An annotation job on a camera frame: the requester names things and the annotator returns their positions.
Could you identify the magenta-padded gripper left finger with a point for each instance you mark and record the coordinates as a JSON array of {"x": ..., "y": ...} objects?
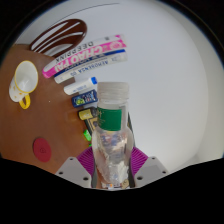
[{"x": 73, "y": 170}]

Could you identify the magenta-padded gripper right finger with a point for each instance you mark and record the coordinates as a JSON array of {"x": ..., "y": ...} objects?
[{"x": 150, "y": 170}]

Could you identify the clear plastic bottle green label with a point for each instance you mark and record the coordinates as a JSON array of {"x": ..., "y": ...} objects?
[{"x": 111, "y": 150}]

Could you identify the flat round red coaster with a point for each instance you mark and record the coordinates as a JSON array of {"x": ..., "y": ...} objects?
[{"x": 42, "y": 150}]

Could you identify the amber pump bottle yellow label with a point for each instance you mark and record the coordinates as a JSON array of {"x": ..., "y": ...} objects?
[{"x": 86, "y": 114}]

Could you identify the dark blue pump bottle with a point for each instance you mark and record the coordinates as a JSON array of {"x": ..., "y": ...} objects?
[{"x": 85, "y": 98}]

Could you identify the white lotion bottle blue cap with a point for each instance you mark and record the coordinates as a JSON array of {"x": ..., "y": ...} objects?
[{"x": 78, "y": 87}]

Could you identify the white blue shuttlecock tube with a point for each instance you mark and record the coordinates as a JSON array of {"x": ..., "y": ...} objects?
[{"x": 90, "y": 65}]

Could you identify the dark wooden chair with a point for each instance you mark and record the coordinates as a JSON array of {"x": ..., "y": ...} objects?
[{"x": 75, "y": 28}]

